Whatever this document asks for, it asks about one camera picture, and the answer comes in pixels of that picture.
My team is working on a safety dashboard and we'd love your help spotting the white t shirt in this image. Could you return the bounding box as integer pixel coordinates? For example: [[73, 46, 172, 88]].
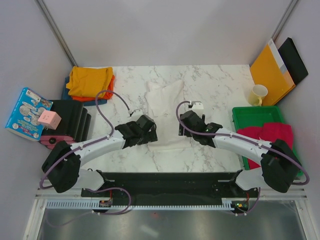
[[145, 80, 191, 152]]

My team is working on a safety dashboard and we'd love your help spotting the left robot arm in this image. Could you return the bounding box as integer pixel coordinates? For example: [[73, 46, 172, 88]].
[[41, 114, 158, 197]]

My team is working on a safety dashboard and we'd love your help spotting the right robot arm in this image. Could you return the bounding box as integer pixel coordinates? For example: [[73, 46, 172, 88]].
[[176, 110, 302, 197]]

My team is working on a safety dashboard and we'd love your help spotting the orange folded shirt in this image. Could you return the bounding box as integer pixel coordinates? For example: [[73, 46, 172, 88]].
[[71, 75, 116, 102]]

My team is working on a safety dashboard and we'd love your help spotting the green plastic tray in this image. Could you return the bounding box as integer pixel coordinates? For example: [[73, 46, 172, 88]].
[[231, 105, 304, 172]]

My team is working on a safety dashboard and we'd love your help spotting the black and pink case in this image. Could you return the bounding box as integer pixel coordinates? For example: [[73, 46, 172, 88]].
[[39, 100, 92, 150]]

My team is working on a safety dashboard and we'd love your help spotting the yellow mug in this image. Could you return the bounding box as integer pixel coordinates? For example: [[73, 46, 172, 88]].
[[248, 84, 268, 107]]

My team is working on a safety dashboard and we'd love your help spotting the mustard yellow folded shirt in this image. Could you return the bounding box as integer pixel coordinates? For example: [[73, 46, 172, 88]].
[[66, 66, 114, 98]]

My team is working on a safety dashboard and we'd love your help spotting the magenta t shirt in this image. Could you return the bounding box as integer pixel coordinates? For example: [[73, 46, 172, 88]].
[[236, 122, 294, 171]]

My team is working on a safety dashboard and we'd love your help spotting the blue folded shirt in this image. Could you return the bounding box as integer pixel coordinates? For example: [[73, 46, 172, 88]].
[[61, 76, 107, 107]]

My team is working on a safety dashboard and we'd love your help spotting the orange envelope folder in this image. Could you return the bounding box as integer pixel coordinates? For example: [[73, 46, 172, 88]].
[[250, 39, 296, 106]]

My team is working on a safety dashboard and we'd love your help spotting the pink cube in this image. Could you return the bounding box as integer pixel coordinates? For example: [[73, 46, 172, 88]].
[[37, 110, 62, 130]]

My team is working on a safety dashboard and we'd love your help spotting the black flat box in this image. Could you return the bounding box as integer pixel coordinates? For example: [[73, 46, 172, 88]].
[[278, 37, 309, 85]]

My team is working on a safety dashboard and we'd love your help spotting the blue printed box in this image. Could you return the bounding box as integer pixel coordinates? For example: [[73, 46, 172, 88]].
[[5, 87, 53, 142]]

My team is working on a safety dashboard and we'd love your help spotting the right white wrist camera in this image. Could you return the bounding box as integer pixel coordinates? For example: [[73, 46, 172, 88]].
[[188, 101, 204, 112]]

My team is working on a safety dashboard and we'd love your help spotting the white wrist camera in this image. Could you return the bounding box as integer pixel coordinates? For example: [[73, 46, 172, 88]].
[[188, 101, 204, 112], [128, 108, 144, 117]]

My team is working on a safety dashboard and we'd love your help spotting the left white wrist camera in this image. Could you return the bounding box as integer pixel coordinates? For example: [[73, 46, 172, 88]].
[[128, 108, 144, 117]]

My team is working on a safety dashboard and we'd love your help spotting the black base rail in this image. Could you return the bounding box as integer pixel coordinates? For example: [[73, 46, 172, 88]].
[[81, 172, 258, 206]]

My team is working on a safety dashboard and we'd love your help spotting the white cable duct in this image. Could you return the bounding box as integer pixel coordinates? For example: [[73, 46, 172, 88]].
[[45, 199, 236, 211]]

